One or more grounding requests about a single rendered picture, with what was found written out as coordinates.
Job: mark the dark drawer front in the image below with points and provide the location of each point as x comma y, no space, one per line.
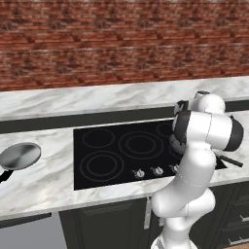
241,202
238,235

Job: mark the dark cupboard door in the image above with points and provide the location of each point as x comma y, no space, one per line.
214,223
107,225

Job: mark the black glass hob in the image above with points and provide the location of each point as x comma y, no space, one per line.
129,162

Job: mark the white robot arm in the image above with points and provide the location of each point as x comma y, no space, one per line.
194,175

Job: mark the silver hob knob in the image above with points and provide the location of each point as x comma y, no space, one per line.
139,173
158,170
175,168

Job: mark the grey dishwasher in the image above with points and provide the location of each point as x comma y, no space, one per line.
29,235

